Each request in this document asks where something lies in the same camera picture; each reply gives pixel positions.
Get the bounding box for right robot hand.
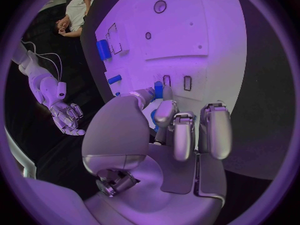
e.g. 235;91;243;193
49;100;87;136

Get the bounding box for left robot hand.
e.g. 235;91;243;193
81;85;234;225

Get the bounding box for blue block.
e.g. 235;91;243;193
146;80;165;103

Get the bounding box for white task board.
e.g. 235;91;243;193
94;0;249;136

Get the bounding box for short blue cylinder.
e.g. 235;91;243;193
107;74;123;85

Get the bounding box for large blue cylinder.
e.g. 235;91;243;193
95;39;113;62

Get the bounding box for person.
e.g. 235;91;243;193
53;0;100;38

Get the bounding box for white cable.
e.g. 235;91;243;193
36;53;61;81
20;38;64;83

